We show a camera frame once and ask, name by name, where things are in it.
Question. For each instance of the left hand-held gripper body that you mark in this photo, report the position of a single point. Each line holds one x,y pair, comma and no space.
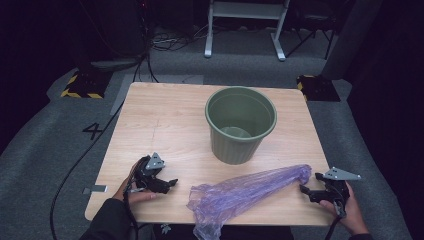
148,173

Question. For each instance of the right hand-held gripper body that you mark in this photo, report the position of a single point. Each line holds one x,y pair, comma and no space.
336,191

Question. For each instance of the purple plastic bag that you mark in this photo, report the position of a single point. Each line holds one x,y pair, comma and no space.
233,195

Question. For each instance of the green plastic bin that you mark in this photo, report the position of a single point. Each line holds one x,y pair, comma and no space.
238,146

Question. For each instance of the person's left hand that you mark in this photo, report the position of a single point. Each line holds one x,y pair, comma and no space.
133,196

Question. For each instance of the person's right hand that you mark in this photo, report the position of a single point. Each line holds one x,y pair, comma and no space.
351,216

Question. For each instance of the grey tape strip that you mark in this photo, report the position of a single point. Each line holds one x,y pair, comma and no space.
96,189

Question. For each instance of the person's dark clothing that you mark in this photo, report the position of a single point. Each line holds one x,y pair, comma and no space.
256,233

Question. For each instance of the yellow-black striped base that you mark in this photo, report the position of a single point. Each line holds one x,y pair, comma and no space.
318,89
87,85

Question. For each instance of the black tripod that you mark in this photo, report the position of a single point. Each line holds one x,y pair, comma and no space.
313,38

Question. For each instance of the grey column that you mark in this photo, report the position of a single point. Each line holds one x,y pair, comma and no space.
353,36

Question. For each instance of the white metal stand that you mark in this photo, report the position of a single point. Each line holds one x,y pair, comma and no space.
245,10

